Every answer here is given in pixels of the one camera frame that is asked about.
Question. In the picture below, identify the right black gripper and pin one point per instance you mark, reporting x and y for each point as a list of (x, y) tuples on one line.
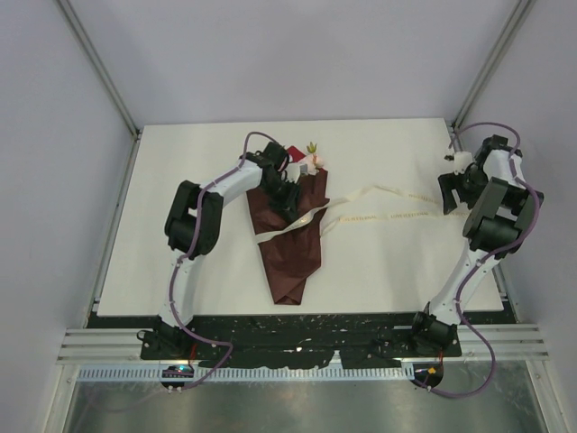
[(449, 181)]

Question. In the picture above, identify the right aluminium corner post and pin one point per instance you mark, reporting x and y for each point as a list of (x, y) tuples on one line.
[(507, 34)]

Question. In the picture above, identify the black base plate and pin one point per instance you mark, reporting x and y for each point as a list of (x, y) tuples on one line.
[(277, 341)]

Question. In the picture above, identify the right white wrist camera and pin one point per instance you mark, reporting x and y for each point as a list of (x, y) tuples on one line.
[(460, 161)]

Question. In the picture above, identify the aluminium frame rail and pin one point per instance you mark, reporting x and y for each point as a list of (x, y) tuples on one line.
[(115, 346)]

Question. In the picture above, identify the cream ribbon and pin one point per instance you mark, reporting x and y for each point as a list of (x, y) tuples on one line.
[(373, 203)]

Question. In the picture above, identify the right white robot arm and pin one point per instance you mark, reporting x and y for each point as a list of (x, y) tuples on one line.
[(503, 212)]

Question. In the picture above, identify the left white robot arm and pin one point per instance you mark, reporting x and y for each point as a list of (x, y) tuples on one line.
[(193, 227)]

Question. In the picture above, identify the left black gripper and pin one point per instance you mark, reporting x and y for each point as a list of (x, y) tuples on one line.
[(288, 207)]

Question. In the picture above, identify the aluminium corner post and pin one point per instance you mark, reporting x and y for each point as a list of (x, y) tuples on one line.
[(507, 34), (86, 45)]

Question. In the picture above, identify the white slotted cable duct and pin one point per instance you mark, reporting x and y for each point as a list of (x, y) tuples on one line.
[(179, 373)]

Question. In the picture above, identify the left aluminium corner post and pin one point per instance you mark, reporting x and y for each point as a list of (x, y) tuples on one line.
[(86, 45)]

